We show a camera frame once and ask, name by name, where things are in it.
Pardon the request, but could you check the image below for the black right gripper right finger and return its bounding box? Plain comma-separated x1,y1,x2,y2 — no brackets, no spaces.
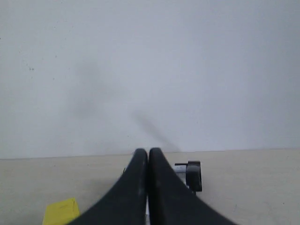
149,148,235,225

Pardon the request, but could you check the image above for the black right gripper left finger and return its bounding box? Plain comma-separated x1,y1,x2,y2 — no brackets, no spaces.
69,149,148,225

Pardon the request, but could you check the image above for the yellow foam cube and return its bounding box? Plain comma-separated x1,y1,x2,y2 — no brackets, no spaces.
42,198,80,225

